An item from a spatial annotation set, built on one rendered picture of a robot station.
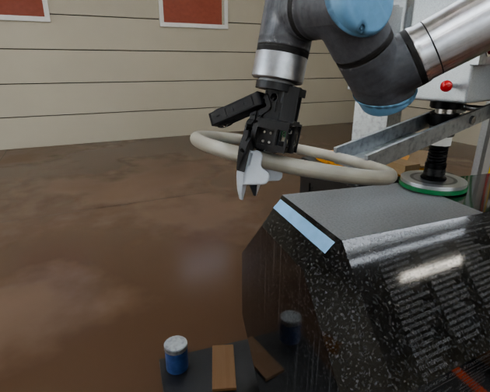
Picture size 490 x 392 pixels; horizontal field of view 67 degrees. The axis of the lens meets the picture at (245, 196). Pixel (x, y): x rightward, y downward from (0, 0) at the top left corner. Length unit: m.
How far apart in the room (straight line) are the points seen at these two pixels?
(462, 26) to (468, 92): 0.66
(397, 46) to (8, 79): 6.50
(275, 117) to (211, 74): 6.60
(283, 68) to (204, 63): 6.57
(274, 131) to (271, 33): 0.15
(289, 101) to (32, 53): 6.31
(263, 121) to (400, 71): 0.22
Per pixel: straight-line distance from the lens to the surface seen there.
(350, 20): 0.54
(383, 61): 0.60
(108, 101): 6.86
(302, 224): 1.06
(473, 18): 0.63
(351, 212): 1.12
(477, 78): 1.30
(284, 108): 0.64
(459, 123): 1.37
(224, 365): 1.78
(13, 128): 6.93
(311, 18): 0.58
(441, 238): 1.13
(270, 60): 0.63
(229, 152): 0.69
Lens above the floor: 1.28
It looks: 20 degrees down
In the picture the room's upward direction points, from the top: straight up
